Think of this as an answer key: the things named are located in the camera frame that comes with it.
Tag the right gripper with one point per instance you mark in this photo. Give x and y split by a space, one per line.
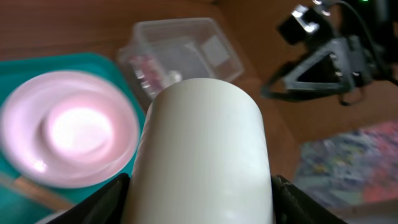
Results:
337 67

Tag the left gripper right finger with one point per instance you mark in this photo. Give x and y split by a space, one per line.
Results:
292 206

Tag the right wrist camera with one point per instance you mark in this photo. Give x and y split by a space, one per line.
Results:
305 24

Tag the white cup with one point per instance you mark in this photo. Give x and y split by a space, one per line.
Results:
202 158

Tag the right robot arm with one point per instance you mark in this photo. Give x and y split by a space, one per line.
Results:
372 22

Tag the right wooden chopstick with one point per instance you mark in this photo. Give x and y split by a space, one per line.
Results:
34 192

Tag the small white bowl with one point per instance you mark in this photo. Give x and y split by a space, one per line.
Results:
68 129

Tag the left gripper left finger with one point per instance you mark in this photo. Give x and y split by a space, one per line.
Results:
105 206

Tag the clear plastic bin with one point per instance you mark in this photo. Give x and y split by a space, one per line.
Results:
196 47

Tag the red snack wrapper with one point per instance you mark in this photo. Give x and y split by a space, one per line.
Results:
148 73

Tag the white tissue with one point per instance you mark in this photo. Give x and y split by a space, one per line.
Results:
174 76

